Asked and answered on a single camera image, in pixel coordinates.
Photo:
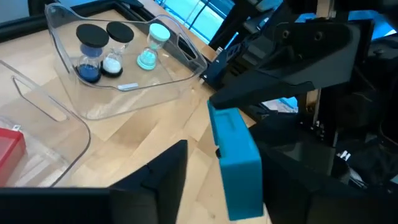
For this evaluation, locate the blue sand hourglass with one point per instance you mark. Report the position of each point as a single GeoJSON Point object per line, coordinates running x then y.
{"type": "Point", "coordinates": [88, 70]}

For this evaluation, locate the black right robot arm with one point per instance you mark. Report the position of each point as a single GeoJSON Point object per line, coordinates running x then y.
{"type": "Point", "coordinates": [385, 109]}

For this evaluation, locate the red plastic block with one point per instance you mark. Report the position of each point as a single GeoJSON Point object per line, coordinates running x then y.
{"type": "Point", "coordinates": [11, 152]}

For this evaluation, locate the white sand hourglass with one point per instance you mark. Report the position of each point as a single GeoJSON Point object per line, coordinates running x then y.
{"type": "Point", "coordinates": [112, 65]}

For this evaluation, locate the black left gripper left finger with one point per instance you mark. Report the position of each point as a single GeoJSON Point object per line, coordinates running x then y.
{"type": "Point", "coordinates": [149, 199]}

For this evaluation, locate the clear plastic bin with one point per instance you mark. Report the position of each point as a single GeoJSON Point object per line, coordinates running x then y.
{"type": "Point", "coordinates": [62, 146]}
{"type": "Point", "coordinates": [140, 93]}

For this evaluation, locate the mint green hourglass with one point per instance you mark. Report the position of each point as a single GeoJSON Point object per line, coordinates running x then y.
{"type": "Point", "coordinates": [146, 59]}

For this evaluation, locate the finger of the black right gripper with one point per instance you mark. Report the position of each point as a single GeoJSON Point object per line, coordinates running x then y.
{"type": "Point", "coordinates": [298, 59]}

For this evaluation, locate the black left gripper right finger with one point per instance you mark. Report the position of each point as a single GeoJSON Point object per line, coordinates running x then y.
{"type": "Point", "coordinates": [311, 208]}

